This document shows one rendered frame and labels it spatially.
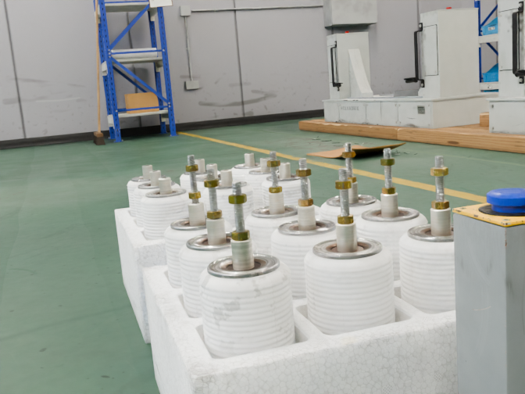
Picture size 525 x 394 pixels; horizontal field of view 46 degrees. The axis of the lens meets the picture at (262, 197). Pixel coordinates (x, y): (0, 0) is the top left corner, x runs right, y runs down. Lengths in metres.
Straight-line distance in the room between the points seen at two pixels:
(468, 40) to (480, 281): 3.66
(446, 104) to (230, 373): 3.57
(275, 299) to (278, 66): 6.82
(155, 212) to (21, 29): 5.90
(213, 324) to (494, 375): 0.26
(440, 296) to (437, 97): 3.40
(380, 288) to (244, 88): 6.64
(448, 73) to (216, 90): 3.63
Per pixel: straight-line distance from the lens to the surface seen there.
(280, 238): 0.76
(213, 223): 0.74
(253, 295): 0.60
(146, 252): 1.09
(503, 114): 3.50
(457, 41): 4.12
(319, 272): 0.65
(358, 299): 0.65
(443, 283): 0.70
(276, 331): 0.63
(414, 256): 0.70
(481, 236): 0.54
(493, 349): 0.56
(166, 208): 1.11
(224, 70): 7.18
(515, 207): 0.54
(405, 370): 0.67
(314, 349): 0.62
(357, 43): 5.34
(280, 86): 7.39
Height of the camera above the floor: 0.43
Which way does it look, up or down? 10 degrees down
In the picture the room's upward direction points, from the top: 5 degrees counter-clockwise
